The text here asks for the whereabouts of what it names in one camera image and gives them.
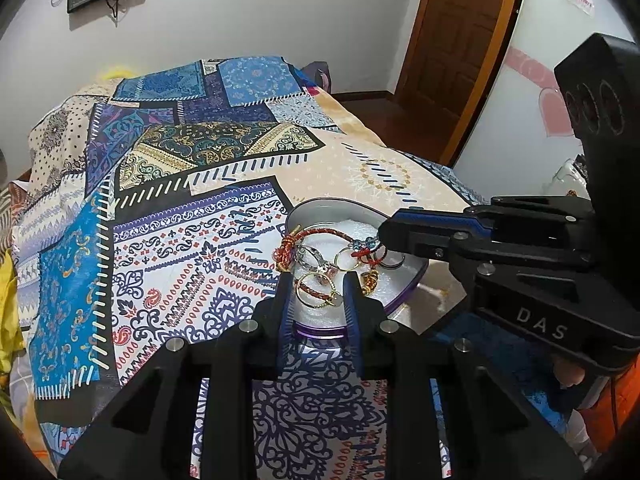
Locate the brown wooden door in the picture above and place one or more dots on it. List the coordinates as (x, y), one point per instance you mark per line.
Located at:
(460, 45)

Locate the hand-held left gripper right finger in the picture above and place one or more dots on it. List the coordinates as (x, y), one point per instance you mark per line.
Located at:
(353, 320)

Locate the dark blue bag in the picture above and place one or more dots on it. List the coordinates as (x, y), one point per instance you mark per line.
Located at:
(317, 72)

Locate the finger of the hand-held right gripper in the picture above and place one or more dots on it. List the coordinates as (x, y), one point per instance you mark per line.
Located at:
(430, 232)
(535, 210)

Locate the purple heart-shaped tin box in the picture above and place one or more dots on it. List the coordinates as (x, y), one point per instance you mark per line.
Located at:
(380, 290)

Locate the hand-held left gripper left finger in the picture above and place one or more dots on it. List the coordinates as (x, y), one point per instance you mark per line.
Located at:
(285, 322)

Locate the gold charm pendant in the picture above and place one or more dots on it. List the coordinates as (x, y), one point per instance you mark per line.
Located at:
(370, 280)

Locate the yellow pillow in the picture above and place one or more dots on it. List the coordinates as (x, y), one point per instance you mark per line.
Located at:
(117, 70)

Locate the yellow cartoon blanket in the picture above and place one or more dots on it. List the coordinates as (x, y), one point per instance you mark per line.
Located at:
(7, 320)

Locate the orange striped cloth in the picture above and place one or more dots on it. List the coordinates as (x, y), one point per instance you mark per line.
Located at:
(15, 200)

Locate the person's right hand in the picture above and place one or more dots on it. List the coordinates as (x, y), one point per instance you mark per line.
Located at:
(569, 372)

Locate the patchwork printed bedspread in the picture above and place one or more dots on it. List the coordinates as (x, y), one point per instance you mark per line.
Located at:
(200, 210)

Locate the gold bangle with red braid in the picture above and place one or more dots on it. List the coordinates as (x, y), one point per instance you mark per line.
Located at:
(315, 291)

